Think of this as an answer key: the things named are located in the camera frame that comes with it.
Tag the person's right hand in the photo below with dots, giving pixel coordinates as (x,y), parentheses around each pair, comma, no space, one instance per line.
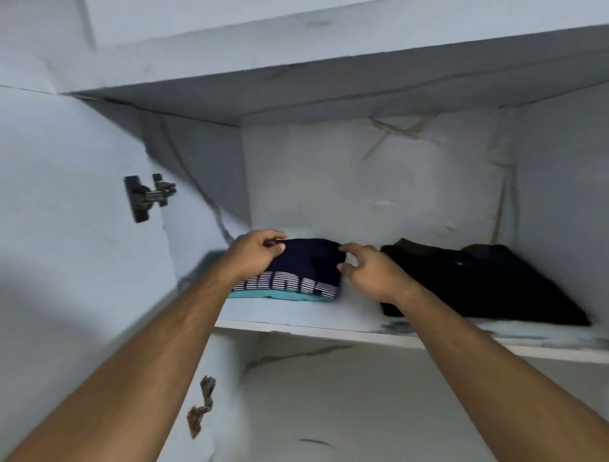
(377,278)

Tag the person's left hand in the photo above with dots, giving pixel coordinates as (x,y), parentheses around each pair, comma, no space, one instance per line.
(250,254)

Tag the person's left thumb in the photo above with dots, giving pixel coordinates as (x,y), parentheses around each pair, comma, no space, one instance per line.
(275,247)

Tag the person's right thumb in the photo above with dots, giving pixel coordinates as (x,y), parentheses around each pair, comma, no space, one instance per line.
(349,268)

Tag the navy striped shirt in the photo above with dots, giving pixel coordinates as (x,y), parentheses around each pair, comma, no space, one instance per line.
(304,269)

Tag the person's left forearm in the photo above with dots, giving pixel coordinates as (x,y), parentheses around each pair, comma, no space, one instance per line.
(121,371)

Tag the person's right forearm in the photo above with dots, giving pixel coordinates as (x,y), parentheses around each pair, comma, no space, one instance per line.
(490,380)

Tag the folded teal garment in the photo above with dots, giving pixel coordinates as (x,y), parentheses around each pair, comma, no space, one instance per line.
(280,296)

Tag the white cabinet shelf board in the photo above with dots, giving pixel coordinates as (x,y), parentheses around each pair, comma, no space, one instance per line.
(414,331)

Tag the folded black garment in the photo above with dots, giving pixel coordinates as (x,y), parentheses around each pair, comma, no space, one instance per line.
(480,285)

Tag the metal cabinet hinge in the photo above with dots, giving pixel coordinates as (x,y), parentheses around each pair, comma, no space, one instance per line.
(201,407)
(146,196)

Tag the white cabinet door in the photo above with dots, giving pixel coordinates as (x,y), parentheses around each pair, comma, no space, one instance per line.
(71,247)

